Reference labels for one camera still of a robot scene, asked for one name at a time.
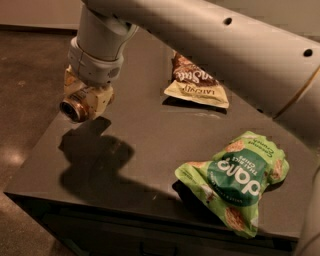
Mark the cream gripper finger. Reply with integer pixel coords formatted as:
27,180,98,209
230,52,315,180
80,85,114,120
64,66,84,95

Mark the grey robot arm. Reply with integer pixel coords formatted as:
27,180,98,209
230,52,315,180
64,0,320,153

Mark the brown yellow chip bag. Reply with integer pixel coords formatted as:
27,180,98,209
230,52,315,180
164,52,229,109

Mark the green rice chips bag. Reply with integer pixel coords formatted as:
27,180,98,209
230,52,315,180
175,131,289,239

